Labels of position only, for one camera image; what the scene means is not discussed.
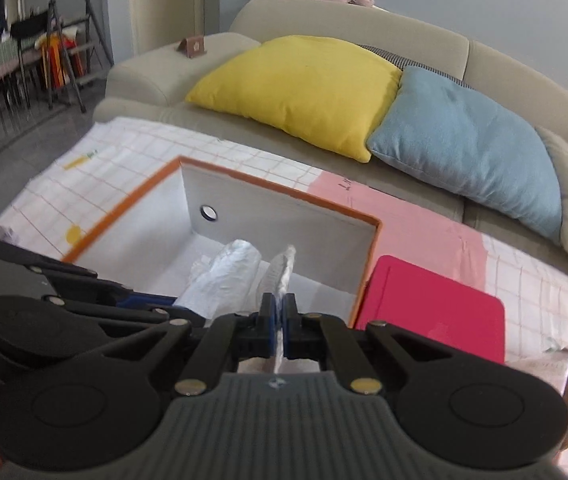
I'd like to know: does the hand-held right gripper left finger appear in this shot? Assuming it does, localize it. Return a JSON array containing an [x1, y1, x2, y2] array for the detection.
[[114, 292, 279, 397]]

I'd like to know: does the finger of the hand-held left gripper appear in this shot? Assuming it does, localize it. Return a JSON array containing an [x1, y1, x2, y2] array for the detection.
[[39, 267, 199, 328], [0, 237, 100, 281]]

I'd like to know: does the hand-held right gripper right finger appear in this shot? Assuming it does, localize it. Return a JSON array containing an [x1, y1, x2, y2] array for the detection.
[[283, 293, 453, 396]]

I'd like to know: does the orange rimmed storage box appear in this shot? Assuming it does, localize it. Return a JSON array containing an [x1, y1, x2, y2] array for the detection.
[[61, 156, 383, 328]]

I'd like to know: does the checked printed blanket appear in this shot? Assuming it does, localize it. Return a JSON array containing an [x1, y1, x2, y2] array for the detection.
[[0, 116, 568, 461]]

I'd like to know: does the pink box lid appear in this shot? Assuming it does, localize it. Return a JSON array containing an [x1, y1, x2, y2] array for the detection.
[[351, 255, 507, 366]]

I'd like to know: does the orange red bag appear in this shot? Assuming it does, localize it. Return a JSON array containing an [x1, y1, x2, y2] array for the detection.
[[39, 32, 87, 91]]

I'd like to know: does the metal stepladder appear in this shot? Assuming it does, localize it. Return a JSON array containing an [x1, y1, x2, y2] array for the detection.
[[44, 0, 115, 113]]

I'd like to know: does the black chair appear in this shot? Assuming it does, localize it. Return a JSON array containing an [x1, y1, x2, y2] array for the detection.
[[10, 14, 49, 107]]

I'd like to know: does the beige sofa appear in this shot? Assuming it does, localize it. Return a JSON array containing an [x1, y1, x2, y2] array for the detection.
[[93, 0, 568, 281]]

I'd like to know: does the yellow pillow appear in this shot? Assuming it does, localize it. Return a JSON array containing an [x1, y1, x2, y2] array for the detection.
[[185, 35, 403, 163]]

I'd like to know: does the light blue pillow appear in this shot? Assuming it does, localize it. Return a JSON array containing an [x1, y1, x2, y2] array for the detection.
[[366, 66, 563, 246]]

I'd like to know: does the small brown card stand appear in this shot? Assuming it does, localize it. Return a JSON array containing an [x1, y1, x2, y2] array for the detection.
[[178, 35, 208, 57]]

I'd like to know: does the white door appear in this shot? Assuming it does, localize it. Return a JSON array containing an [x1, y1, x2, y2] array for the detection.
[[129, 0, 221, 56]]

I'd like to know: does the black white checkered pillow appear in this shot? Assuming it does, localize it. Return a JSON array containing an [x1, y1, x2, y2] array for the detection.
[[359, 44, 474, 90]]

